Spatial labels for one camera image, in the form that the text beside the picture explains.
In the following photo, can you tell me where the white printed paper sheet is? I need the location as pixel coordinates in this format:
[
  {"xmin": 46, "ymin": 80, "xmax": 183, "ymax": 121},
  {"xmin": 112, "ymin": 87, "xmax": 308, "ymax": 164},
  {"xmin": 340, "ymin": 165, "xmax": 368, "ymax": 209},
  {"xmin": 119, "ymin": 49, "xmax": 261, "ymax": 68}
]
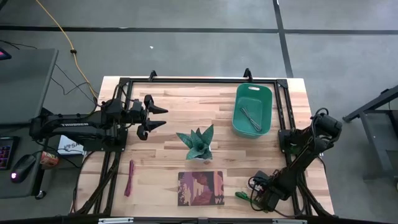
[{"xmin": 57, "ymin": 134, "xmax": 86, "ymax": 156}]

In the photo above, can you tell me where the grey office desk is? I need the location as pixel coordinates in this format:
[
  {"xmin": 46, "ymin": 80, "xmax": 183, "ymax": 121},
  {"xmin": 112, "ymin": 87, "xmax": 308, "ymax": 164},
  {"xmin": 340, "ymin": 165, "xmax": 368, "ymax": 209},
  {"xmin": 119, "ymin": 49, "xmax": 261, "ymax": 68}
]
[{"xmin": 0, "ymin": 48, "xmax": 59, "ymax": 200}]

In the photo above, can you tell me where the dark device with pink light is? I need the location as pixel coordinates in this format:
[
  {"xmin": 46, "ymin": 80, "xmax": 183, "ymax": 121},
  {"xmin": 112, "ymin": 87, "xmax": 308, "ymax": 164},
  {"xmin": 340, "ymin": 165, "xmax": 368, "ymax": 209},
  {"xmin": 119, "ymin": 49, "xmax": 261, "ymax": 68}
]
[{"xmin": 0, "ymin": 47, "xmax": 12, "ymax": 62}]

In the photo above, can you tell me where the black overhead gantry beam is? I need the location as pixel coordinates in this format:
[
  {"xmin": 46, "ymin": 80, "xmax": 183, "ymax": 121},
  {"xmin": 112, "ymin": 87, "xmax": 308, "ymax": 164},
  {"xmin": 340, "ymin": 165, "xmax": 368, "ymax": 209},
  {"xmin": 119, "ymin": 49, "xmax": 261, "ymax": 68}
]
[{"xmin": 0, "ymin": 214, "xmax": 398, "ymax": 224}]

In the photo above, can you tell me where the metal whisk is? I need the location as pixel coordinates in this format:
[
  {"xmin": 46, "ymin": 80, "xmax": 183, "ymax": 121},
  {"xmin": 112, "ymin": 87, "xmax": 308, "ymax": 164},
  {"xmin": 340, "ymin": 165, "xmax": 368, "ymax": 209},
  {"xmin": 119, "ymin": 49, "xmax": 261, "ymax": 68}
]
[{"xmin": 239, "ymin": 106, "xmax": 263, "ymax": 133}]

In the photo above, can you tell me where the silver bracket plate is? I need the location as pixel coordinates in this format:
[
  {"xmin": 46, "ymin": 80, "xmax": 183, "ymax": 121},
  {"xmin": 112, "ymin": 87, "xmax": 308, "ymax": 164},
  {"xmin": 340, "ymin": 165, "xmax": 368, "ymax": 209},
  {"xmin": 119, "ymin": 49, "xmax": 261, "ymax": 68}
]
[
  {"xmin": 272, "ymin": 218, "xmax": 308, "ymax": 224},
  {"xmin": 98, "ymin": 217, "xmax": 135, "ymax": 224}
]

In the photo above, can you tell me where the black computer mouse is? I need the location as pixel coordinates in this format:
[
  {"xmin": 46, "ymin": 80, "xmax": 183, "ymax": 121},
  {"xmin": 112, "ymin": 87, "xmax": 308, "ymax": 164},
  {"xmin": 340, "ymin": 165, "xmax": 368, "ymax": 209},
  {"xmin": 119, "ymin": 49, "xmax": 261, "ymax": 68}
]
[{"xmin": 10, "ymin": 154, "xmax": 37, "ymax": 184}]

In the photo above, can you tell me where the book with canyon cover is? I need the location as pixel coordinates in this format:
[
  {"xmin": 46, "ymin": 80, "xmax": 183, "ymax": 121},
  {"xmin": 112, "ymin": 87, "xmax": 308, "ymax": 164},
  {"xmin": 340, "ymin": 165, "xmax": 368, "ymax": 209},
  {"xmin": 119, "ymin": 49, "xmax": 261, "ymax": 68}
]
[{"xmin": 177, "ymin": 170, "xmax": 225, "ymax": 207}]

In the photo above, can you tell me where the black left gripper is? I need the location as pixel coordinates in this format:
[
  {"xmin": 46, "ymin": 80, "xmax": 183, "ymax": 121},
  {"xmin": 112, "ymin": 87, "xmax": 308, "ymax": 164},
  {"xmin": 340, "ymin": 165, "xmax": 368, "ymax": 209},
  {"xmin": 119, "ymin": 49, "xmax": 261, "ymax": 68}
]
[{"xmin": 126, "ymin": 94, "xmax": 169, "ymax": 141}]

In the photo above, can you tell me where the orange drink can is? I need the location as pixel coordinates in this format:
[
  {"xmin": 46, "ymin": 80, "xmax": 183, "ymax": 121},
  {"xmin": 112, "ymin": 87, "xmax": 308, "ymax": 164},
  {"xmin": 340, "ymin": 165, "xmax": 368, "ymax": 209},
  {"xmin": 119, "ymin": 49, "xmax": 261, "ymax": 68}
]
[{"xmin": 39, "ymin": 151, "xmax": 60, "ymax": 167}]

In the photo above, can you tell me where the black backlit keyboard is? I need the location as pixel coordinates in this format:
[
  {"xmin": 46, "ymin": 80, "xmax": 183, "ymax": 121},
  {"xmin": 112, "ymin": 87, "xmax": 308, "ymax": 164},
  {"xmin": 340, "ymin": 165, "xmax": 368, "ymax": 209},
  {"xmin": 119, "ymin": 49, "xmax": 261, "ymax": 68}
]
[{"xmin": 0, "ymin": 136, "xmax": 20, "ymax": 171}]

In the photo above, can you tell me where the teal plastic bin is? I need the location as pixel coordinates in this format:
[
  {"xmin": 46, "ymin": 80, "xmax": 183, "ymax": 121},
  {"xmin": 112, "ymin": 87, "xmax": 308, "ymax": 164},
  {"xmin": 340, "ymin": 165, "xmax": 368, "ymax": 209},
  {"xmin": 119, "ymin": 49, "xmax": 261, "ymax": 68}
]
[{"xmin": 231, "ymin": 82, "xmax": 274, "ymax": 139}]

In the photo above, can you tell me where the white round plant pot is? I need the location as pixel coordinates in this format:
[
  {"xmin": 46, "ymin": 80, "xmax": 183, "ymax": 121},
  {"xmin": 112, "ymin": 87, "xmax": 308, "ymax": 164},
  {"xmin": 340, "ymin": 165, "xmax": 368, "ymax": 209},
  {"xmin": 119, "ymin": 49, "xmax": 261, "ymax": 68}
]
[{"xmin": 186, "ymin": 144, "xmax": 214, "ymax": 165}]

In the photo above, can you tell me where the black table stand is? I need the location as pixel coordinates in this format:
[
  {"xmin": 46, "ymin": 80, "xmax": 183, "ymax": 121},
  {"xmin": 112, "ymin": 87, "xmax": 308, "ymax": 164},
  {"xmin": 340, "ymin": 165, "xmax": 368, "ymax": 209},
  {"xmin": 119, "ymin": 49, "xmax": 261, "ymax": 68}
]
[{"xmin": 341, "ymin": 84, "xmax": 398, "ymax": 182}]

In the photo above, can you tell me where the green striped snake plant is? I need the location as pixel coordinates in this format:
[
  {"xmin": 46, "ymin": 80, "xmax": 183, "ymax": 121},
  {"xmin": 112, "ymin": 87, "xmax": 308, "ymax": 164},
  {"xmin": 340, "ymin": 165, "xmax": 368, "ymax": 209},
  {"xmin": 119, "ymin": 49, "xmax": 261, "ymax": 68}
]
[{"xmin": 175, "ymin": 124, "xmax": 215, "ymax": 161}]

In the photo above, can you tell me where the yellow extension cable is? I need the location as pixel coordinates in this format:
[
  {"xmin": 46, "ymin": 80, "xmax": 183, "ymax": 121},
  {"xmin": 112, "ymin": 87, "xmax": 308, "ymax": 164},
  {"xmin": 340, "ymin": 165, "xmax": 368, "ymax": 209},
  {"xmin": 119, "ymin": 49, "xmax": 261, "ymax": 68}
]
[{"xmin": 34, "ymin": 0, "xmax": 100, "ymax": 101}]

